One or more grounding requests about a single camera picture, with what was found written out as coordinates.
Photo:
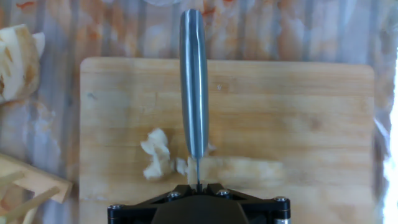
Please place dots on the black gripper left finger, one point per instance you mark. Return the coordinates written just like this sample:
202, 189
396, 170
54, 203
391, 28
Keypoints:
130, 214

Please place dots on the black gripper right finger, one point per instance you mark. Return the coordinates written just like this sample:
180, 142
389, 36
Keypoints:
267, 213

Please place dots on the steel cleaver knife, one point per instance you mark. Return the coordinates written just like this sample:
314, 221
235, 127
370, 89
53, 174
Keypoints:
194, 77

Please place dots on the long lotus root strip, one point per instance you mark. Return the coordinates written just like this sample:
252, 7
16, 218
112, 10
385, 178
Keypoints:
242, 171

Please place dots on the thin lotus root slice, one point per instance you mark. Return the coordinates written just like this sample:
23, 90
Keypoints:
157, 143
154, 169
181, 165

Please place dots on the small pale lotus root piece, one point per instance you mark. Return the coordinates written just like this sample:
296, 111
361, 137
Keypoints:
38, 43

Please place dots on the wooden peg dish rack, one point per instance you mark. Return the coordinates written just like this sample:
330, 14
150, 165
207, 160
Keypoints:
37, 183

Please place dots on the bamboo cutting board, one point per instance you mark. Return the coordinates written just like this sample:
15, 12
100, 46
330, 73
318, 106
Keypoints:
280, 109

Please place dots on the marble pattern plastic mat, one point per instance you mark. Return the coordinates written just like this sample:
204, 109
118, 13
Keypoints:
264, 31

